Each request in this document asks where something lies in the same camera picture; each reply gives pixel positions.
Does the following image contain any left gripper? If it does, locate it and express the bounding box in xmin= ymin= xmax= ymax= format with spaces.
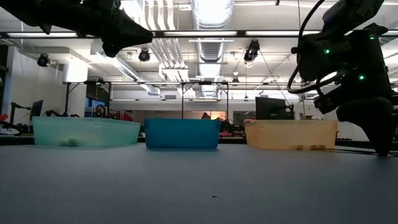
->
xmin=80 ymin=0 xmax=154 ymax=58

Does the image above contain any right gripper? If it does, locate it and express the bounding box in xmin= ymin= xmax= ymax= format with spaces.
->
xmin=336 ymin=70 xmax=398 ymax=156

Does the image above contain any black ceiling spotlight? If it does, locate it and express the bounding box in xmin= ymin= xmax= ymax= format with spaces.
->
xmin=243 ymin=39 xmax=261 ymax=63
xmin=36 ymin=53 xmax=50 ymax=68
xmin=138 ymin=48 xmax=151 ymax=62

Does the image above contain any black bar with light strips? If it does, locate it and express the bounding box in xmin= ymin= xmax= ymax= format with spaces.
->
xmin=0 ymin=29 xmax=398 ymax=39

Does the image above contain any orange plastic bin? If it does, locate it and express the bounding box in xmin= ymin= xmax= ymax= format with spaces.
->
xmin=244 ymin=119 xmax=338 ymax=151

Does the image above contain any light green plastic bin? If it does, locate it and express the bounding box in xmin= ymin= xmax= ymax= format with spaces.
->
xmin=32 ymin=115 xmax=141 ymax=147

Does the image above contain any blue plastic bin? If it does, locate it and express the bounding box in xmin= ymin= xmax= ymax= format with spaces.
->
xmin=144 ymin=118 xmax=221 ymax=149

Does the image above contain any small dark monitor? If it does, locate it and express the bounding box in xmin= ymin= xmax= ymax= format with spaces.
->
xmin=30 ymin=99 xmax=44 ymax=118

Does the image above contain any red and black background robot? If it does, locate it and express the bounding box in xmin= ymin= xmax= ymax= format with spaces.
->
xmin=0 ymin=101 xmax=32 ymax=137

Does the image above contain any white rectangular air duct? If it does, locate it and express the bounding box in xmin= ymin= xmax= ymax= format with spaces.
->
xmin=90 ymin=42 xmax=161 ymax=96

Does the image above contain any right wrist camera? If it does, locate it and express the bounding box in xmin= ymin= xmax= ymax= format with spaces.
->
xmin=313 ymin=89 xmax=343 ymax=115

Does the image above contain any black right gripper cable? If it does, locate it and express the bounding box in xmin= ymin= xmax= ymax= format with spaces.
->
xmin=286 ymin=0 xmax=346 ymax=95

